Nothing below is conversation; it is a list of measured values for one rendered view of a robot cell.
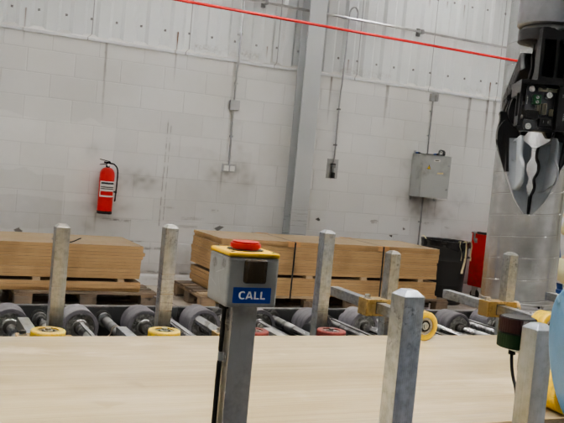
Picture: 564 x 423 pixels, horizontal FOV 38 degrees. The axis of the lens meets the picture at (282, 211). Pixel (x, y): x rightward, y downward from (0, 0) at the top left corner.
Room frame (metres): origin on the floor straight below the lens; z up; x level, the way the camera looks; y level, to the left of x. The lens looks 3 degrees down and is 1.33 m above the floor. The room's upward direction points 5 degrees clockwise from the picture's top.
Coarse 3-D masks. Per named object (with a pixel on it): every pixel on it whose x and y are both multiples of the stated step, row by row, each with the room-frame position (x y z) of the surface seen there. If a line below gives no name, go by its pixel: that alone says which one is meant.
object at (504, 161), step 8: (504, 112) 0.98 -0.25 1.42; (504, 120) 0.97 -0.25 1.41; (504, 128) 0.97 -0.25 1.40; (512, 128) 0.97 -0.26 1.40; (496, 136) 0.98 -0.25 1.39; (504, 136) 0.97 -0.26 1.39; (512, 136) 0.97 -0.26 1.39; (496, 144) 0.98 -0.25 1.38; (504, 144) 0.97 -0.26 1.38; (504, 152) 0.98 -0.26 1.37; (504, 160) 0.98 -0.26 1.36; (504, 168) 0.98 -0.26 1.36
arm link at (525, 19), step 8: (520, 0) 0.96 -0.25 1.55; (528, 0) 0.94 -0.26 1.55; (536, 0) 0.93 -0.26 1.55; (544, 0) 0.93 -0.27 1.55; (552, 0) 0.92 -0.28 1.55; (560, 0) 0.92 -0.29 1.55; (520, 8) 0.95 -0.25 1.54; (528, 8) 0.94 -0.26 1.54; (536, 8) 0.93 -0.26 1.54; (544, 8) 0.93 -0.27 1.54; (552, 8) 0.92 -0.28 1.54; (560, 8) 0.92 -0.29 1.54; (520, 16) 0.95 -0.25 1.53; (528, 16) 0.94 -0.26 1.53; (536, 16) 0.93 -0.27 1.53; (544, 16) 0.93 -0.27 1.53; (552, 16) 0.92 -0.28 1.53; (560, 16) 0.92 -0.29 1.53; (520, 24) 0.95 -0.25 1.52; (528, 24) 0.94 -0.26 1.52; (536, 24) 0.94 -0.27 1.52; (544, 24) 0.93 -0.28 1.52; (552, 24) 0.93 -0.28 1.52; (560, 24) 0.93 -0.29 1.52
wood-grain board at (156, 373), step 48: (192, 336) 1.98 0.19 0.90; (288, 336) 2.09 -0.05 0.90; (336, 336) 2.15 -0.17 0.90; (384, 336) 2.21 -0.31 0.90; (480, 336) 2.34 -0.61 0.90; (0, 384) 1.43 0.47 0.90; (48, 384) 1.46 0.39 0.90; (96, 384) 1.48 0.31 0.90; (144, 384) 1.51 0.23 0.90; (192, 384) 1.55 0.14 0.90; (288, 384) 1.61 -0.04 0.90; (336, 384) 1.65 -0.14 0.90; (432, 384) 1.72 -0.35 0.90; (480, 384) 1.76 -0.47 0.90
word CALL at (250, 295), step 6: (234, 288) 1.01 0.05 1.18; (240, 288) 1.02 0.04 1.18; (246, 288) 1.02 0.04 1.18; (252, 288) 1.02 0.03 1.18; (258, 288) 1.03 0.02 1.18; (264, 288) 1.03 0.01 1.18; (270, 288) 1.03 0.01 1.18; (234, 294) 1.01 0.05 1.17; (240, 294) 1.02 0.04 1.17; (246, 294) 1.02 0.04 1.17; (252, 294) 1.02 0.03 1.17; (258, 294) 1.03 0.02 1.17; (264, 294) 1.03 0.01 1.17; (270, 294) 1.03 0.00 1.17; (234, 300) 1.01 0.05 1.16; (240, 300) 1.02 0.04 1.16; (246, 300) 1.02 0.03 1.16; (252, 300) 1.02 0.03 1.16; (258, 300) 1.03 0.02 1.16; (264, 300) 1.03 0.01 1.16
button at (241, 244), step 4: (232, 240) 1.05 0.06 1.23; (236, 240) 1.05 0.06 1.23; (240, 240) 1.06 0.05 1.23; (244, 240) 1.06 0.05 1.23; (248, 240) 1.07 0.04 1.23; (232, 244) 1.04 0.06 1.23; (236, 244) 1.04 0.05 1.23; (240, 244) 1.04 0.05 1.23; (244, 244) 1.04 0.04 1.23; (248, 244) 1.04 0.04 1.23; (252, 244) 1.04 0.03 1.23; (256, 244) 1.05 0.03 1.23; (260, 244) 1.05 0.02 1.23; (236, 248) 1.04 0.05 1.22; (240, 248) 1.04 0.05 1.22; (244, 248) 1.04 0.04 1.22; (248, 248) 1.04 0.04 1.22; (252, 248) 1.04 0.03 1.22; (256, 248) 1.04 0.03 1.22
